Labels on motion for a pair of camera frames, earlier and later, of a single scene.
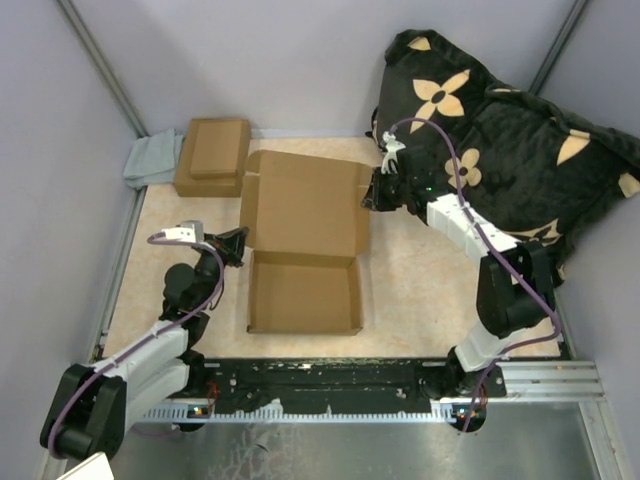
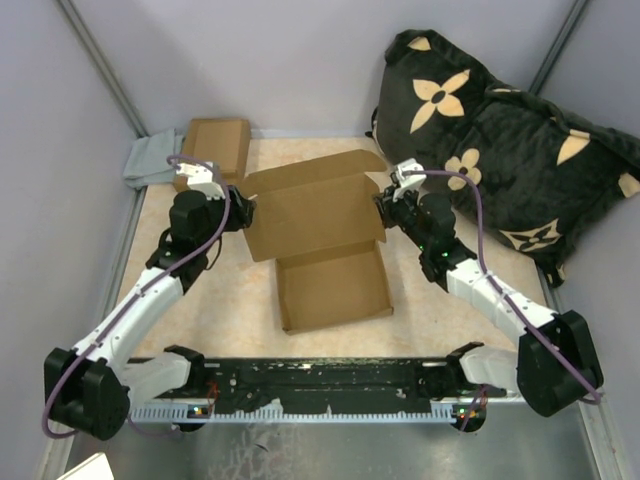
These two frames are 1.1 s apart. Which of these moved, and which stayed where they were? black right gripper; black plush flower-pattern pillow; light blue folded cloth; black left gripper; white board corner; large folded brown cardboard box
Moved: black left gripper; black right gripper
Stayed: large folded brown cardboard box; light blue folded cloth; black plush flower-pattern pillow; white board corner
